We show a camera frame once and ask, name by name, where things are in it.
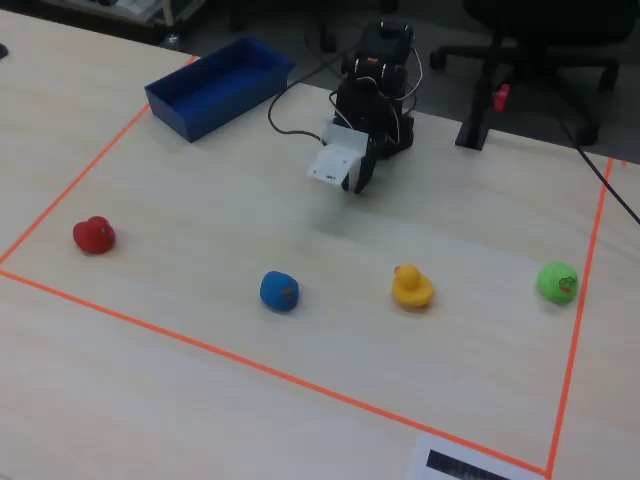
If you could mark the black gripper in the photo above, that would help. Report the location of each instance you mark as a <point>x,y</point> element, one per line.
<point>368,161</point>

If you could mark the green rubber duck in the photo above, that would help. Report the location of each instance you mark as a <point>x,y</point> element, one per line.
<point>555,282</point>

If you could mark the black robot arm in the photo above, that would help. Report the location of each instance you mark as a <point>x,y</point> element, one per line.
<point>385,50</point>

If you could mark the yellow rubber duck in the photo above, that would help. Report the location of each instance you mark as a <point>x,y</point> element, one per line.
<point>412,289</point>

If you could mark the blue rubber duck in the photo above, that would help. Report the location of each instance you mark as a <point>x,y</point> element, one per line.
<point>277,291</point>

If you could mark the blue plastic box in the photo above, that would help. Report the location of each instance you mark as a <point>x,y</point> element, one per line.
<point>220,92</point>

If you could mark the red rubber duck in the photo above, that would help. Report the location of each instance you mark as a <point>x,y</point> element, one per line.
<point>94,236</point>

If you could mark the red clamp knob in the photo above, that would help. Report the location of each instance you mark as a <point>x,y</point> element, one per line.
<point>501,97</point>

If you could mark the orange tape strip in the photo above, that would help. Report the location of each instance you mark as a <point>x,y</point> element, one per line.
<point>270,371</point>
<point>75,183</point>
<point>578,320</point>

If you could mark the black office chair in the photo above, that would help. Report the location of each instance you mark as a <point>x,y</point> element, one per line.
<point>550,25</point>

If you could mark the white boxes on shelf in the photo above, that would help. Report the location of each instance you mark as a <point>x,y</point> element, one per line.
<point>132,5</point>

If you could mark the white paper label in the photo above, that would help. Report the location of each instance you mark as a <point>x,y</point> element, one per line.
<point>450,460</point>

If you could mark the dark object at table edge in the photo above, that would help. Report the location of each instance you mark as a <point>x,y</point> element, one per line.
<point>3,51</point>

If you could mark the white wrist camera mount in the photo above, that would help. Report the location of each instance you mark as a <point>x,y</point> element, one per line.
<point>337,157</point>

